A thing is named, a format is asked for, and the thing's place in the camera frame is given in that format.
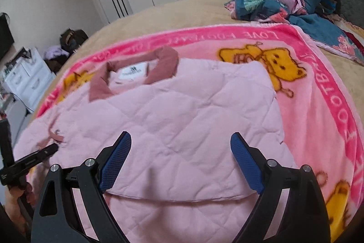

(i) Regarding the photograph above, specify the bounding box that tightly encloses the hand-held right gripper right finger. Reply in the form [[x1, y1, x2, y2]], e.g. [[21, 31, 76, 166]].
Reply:
[[230, 132, 332, 243]]

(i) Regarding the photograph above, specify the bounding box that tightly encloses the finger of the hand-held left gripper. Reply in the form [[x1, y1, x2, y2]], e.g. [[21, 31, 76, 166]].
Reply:
[[13, 144, 59, 172]]

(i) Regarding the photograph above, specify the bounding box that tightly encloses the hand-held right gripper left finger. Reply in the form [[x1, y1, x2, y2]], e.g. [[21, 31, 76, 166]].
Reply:
[[31, 131, 132, 243]]

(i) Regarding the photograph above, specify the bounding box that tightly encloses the purple clothes pile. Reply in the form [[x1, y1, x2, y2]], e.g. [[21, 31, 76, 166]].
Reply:
[[43, 45, 70, 60]]

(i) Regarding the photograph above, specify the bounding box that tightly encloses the person's left hand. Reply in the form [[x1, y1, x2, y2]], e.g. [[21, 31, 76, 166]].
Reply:
[[6, 178, 37, 229]]

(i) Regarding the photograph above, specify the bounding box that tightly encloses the white drawer cabinet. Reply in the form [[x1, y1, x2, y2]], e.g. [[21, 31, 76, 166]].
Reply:
[[0, 46, 56, 111]]

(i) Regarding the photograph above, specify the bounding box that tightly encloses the pink bear printed blanket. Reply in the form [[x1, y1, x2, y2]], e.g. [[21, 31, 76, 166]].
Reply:
[[34, 21, 364, 243]]

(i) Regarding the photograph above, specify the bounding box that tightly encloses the black television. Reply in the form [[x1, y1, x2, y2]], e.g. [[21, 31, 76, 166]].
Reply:
[[0, 12, 15, 61]]

